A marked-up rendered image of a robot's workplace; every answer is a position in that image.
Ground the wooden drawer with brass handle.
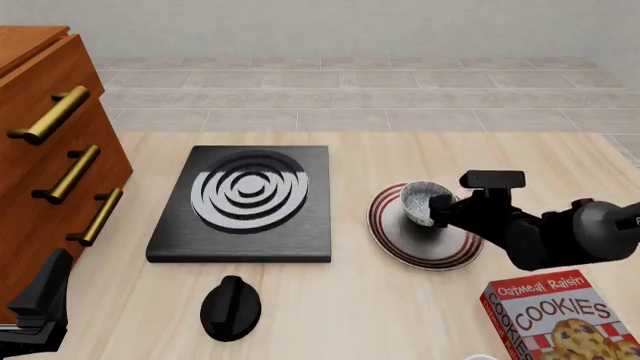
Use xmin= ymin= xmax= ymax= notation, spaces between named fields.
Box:
xmin=0 ymin=87 xmax=120 ymax=260
xmin=0 ymin=33 xmax=102 ymax=181
xmin=0 ymin=132 xmax=135 ymax=324

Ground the oatmeal raisin cookies box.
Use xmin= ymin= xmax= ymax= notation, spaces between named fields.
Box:
xmin=479 ymin=268 xmax=640 ymax=360

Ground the brass drawer handle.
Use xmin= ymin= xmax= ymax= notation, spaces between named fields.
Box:
xmin=31 ymin=144 xmax=102 ymax=206
xmin=65 ymin=186 xmax=124 ymax=248
xmin=6 ymin=84 xmax=92 ymax=147

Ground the wooden cabinet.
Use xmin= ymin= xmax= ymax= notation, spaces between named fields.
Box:
xmin=0 ymin=24 xmax=135 ymax=324

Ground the flat black stove plate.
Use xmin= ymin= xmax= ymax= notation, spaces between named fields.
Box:
xmin=145 ymin=144 xmax=333 ymax=264

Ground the plate with red rings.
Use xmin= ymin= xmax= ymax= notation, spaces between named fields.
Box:
xmin=366 ymin=181 xmax=486 ymax=272

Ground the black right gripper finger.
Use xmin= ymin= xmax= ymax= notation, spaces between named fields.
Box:
xmin=428 ymin=194 xmax=458 ymax=229

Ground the round black stove knob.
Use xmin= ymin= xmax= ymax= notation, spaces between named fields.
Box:
xmin=199 ymin=274 xmax=263 ymax=343

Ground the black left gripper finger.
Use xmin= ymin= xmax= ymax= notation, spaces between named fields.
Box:
xmin=6 ymin=247 xmax=74 ymax=325

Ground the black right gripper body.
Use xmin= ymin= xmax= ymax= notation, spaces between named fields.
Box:
xmin=448 ymin=193 xmax=521 ymax=245

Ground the black speckled bowl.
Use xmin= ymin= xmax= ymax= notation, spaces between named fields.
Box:
xmin=399 ymin=180 xmax=456 ymax=228

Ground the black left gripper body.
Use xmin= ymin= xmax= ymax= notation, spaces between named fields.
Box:
xmin=0 ymin=320 xmax=69 ymax=354

